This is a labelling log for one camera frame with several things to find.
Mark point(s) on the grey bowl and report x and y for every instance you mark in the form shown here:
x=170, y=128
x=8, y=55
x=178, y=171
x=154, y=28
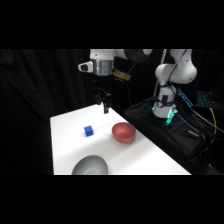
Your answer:
x=90, y=165

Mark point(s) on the blue plastic bracket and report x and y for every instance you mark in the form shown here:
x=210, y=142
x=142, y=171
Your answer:
x=184, y=97

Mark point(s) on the blue cube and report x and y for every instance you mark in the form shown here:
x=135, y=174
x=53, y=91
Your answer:
x=88, y=130

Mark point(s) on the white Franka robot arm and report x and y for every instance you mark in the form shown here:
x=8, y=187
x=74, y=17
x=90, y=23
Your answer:
x=173, y=71

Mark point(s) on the black pen with blue tip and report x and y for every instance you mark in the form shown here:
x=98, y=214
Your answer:
x=190, y=132

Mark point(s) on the black robot stand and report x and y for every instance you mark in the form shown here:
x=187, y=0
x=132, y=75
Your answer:
x=160, y=133

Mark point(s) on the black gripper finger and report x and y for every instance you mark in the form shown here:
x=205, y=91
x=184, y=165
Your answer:
x=103, y=106
x=107, y=107

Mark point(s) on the black curtain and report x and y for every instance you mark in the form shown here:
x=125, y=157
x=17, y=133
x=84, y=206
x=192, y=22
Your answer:
x=33, y=100

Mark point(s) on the pink bowl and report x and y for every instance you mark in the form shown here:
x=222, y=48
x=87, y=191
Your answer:
x=123, y=132

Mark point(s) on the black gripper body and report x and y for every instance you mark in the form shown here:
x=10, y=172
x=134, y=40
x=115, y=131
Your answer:
x=101, y=87

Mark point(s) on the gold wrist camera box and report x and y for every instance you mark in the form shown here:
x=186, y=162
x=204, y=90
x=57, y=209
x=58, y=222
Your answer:
x=121, y=75

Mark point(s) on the device with cyan lights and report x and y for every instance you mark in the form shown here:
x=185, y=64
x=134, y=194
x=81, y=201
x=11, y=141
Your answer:
x=204, y=99

